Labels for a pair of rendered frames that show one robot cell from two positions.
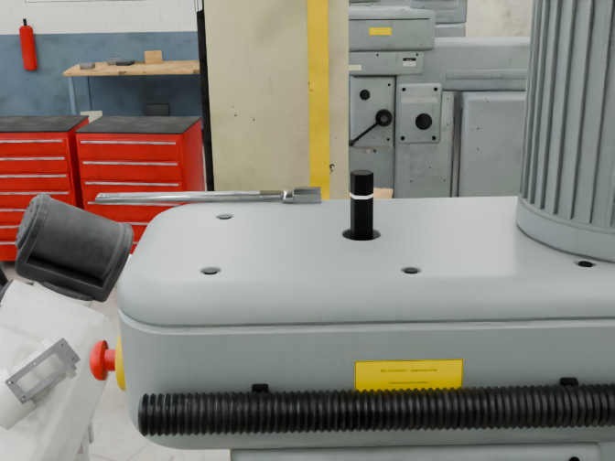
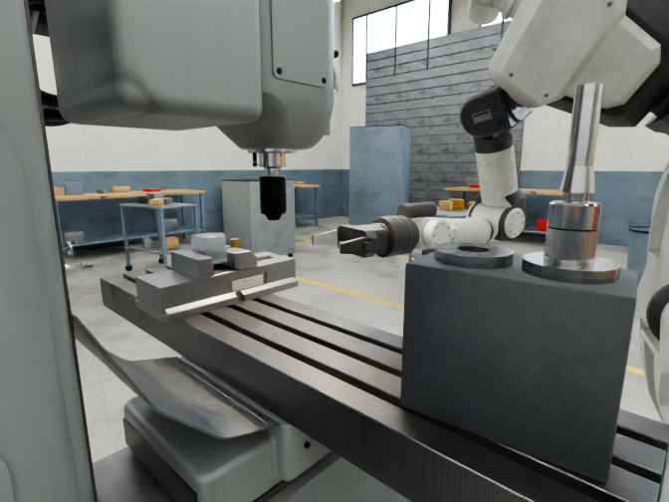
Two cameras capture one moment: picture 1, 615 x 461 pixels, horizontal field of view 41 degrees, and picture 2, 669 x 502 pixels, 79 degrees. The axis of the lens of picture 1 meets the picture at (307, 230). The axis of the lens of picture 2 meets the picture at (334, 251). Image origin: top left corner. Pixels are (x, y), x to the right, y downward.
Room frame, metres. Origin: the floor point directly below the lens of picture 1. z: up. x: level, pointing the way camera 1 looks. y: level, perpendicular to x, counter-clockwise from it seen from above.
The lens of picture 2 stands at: (1.31, -0.51, 1.28)
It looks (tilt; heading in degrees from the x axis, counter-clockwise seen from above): 12 degrees down; 133
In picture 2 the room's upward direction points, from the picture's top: straight up
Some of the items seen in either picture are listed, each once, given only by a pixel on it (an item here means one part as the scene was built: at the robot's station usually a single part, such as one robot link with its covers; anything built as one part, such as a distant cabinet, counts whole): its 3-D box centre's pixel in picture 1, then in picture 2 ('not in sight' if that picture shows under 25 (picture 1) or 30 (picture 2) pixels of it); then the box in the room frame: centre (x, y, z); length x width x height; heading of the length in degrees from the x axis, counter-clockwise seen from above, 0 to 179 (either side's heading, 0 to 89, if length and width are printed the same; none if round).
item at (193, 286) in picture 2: not in sight; (222, 272); (0.50, -0.02, 1.04); 0.35 x 0.15 x 0.11; 90
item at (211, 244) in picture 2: not in sight; (208, 248); (0.50, -0.05, 1.10); 0.06 x 0.05 x 0.06; 0
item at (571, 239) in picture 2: not in sight; (570, 236); (1.21, -0.04, 1.21); 0.05 x 0.05 x 0.05
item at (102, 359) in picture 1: (108, 360); not in sight; (0.73, 0.20, 1.76); 0.04 x 0.03 x 0.04; 0
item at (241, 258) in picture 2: not in sight; (231, 255); (0.50, 0.00, 1.08); 0.12 x 0.06 x 0.04; 0
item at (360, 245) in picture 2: not in sight; (354, 247); (0.82, 0.07, 1.13); 0.06 x 0.02 x 0.03; 75
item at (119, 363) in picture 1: (131, 359); not in sight; (0.73, 0.18, 1.76); 0.06 x 0.02 x 0.06; 0
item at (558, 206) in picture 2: not in sight; (574, 206); (1.21, -0.04, 1.24); 0.05 x 0.05 x 0.01
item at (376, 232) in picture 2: not in sight; (373, 239); (0.79, 0.17, 1.13); 0.13 x 0.12 x 0.10; 165
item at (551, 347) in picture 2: not in sight; (510, 338); (1.16, -0.05, 1.09); 0.22 x 0.12 x 0.20; 7
